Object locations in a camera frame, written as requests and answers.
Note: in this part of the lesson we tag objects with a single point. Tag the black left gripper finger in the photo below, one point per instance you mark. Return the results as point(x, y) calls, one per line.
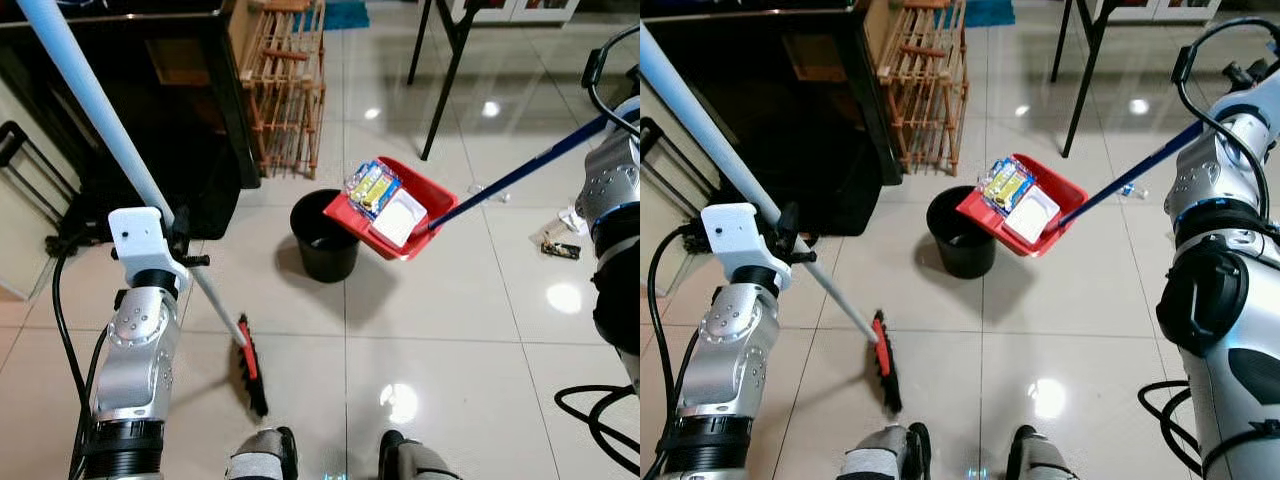
point(184, 232)
point(788, 228)

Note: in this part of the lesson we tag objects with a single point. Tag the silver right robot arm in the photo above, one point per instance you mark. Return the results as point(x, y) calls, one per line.
point(1240, 350)
point(612, 180)

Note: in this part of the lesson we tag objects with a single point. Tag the teal floor mat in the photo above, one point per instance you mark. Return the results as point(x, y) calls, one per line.
point(990, 13)
point(345, 14)

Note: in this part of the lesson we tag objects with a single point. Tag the black round trash bin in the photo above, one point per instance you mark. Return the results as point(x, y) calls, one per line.
point(325, 255)
point(962, 252)

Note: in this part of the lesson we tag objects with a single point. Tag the brown cardboard box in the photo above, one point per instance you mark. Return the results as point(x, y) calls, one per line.
point(815, 58)
point(180, 62)

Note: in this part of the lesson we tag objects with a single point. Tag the wooden slatted rack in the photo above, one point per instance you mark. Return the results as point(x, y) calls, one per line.
point(925, 90)
point(285, 90)

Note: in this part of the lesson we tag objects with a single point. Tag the white foam tray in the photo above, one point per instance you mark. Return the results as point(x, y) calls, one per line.
point(400, 218)
point(1032, 215)

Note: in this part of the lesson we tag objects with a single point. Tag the robot left leg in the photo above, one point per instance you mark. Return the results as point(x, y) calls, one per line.
point(260, 462)
point(875, 460)

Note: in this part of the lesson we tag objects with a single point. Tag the white printed paper packet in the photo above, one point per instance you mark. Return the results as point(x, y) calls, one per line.
point(573, 220)

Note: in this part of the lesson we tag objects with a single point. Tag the black silver wrapper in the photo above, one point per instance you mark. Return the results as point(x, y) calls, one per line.
point(560, 250)

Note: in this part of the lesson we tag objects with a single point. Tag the white top black leg table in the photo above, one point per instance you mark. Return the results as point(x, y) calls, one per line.
point(1084, 90)
point(447, 90)

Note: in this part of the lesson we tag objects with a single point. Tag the clear plastic wrapper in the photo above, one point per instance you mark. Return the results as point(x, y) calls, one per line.
point(488, 193)
point(1134, 189)

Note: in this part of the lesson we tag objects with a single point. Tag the white glass-door cabinet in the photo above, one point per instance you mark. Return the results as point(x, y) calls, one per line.
point(1150, 9)

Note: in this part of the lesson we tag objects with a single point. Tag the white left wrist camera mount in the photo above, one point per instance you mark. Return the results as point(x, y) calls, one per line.
point(140, 240)
point(735, 238)

